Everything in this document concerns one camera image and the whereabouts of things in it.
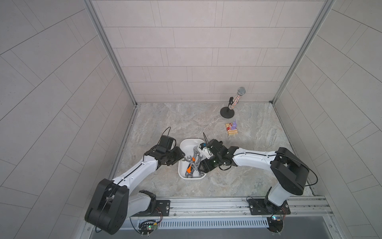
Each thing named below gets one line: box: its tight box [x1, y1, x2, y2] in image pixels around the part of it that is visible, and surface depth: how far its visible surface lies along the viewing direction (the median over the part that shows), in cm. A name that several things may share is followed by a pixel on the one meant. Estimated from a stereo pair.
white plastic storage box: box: [192, 164, 200, 178], surface depth 83 cm
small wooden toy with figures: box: [225, 119, 239, 136], surface depth 101 cm
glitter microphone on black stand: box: [219, 86, 247, 119], surface depth 100 cm
